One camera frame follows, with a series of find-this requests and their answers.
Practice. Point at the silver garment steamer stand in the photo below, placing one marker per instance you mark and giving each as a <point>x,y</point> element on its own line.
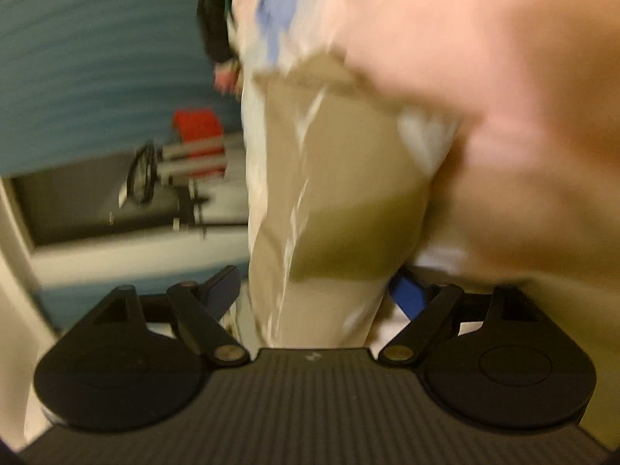
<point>184,157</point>

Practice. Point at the pile of mixed clothes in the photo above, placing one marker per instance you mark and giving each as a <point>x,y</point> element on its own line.
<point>215,14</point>

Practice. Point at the red cloth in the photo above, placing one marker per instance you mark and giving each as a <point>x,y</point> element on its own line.
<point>198,128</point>

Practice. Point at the pastel tie-dye duvet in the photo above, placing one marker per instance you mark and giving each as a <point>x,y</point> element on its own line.
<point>436,19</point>

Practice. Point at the wide blue curtain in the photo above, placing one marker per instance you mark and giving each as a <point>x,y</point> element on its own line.
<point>97,58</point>

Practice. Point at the dark window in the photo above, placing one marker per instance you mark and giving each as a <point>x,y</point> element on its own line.
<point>97,203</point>

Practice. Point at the tan t-shirt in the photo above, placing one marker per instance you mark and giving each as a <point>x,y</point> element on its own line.
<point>339,193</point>

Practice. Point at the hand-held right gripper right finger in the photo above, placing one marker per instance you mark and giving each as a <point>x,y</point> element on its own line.
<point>409,295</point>

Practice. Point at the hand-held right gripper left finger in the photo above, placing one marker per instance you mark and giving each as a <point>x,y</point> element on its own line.
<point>220,290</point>

